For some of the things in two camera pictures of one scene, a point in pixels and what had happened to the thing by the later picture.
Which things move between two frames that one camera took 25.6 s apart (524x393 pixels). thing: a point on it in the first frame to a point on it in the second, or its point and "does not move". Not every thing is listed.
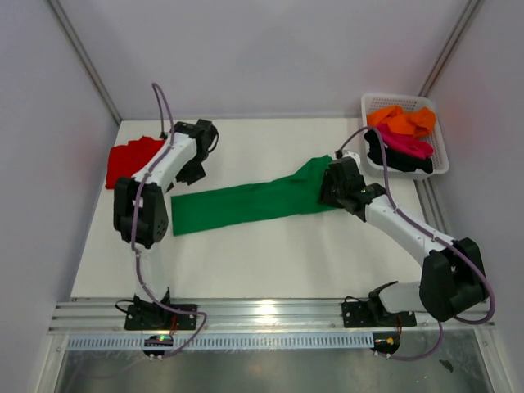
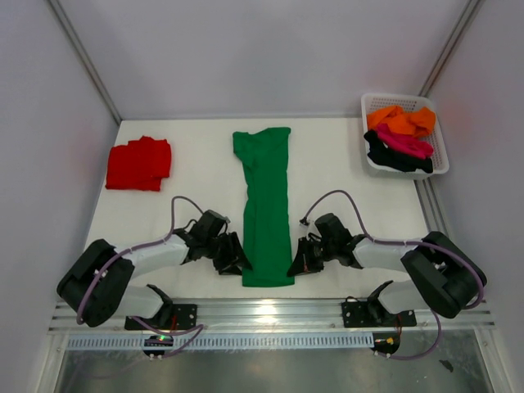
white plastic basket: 372,101 does not move
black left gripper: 191,177 to 233,258
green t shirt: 300,191 to 264,154
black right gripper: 324,196 to 304,264
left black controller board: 157,341 does not move
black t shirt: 395,160 does not move
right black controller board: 386,342 does not move
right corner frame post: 450,47 does not move
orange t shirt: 398,119 does not move
